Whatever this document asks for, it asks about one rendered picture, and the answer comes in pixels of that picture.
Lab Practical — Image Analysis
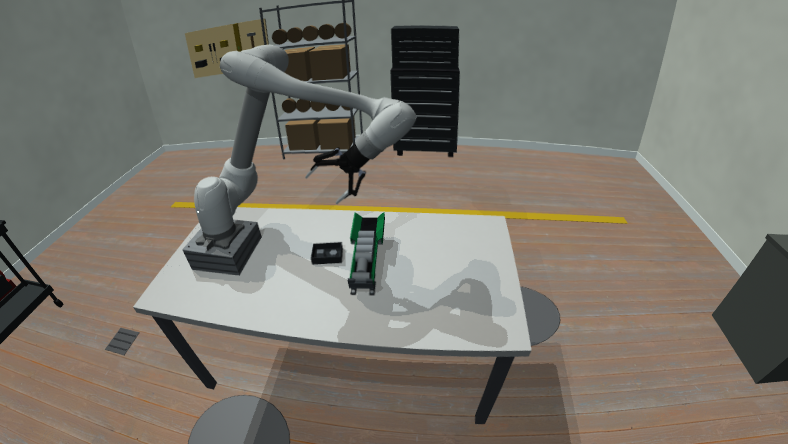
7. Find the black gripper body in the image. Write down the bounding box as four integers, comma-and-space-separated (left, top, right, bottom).
339, 144, 370, 173

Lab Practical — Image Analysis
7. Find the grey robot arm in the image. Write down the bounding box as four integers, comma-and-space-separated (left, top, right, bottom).
194, 45, 416, 250

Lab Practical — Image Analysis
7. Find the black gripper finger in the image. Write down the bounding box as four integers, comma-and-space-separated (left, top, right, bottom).
305, 147, 347, 179
336, 166, 366, 204

